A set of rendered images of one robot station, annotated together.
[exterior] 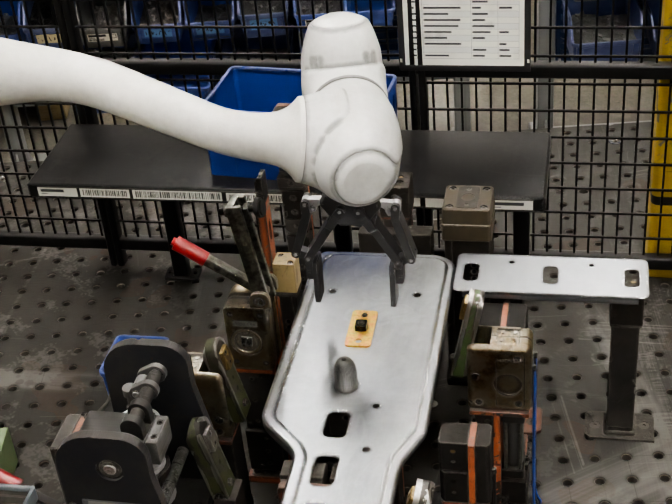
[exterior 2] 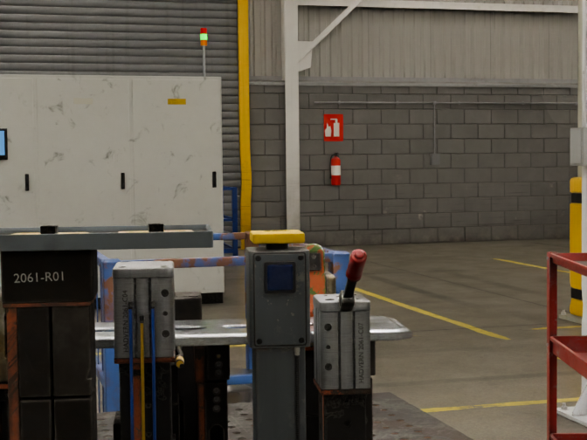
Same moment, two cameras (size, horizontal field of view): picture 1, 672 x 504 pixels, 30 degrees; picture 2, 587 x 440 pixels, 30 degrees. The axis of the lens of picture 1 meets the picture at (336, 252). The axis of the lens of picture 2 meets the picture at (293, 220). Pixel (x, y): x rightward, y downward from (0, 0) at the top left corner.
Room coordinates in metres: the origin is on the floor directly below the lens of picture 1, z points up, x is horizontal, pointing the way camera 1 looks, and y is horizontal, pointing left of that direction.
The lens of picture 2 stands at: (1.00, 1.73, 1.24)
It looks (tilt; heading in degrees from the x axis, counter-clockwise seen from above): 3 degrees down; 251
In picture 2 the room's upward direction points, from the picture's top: 1 degrees counter-clockwise
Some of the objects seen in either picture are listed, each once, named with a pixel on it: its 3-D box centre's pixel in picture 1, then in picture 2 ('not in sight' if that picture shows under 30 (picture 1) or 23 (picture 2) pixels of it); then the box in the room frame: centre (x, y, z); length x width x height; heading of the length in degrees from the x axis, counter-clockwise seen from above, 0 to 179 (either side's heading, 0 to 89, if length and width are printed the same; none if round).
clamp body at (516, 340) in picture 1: (501, 430); not in sight; (1.34, -0.21, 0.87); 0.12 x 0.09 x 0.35; 76
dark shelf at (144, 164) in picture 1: (289, 165); not in sight; (1.91, 0.07, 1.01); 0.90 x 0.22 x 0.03; 76
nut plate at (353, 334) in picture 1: (361, 326); not in sight; (1.45, -0.03, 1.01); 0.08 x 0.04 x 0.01; 167
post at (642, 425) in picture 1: (623, 358); not in sight; (1.51, -0.43, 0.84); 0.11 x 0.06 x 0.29; 76
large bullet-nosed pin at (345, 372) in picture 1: (345, 376); not in sight; (1.32, 0.00, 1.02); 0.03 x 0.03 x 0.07
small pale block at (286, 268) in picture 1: (297, 353); not in sight; (1.55, 0.08, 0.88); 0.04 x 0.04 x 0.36; 76
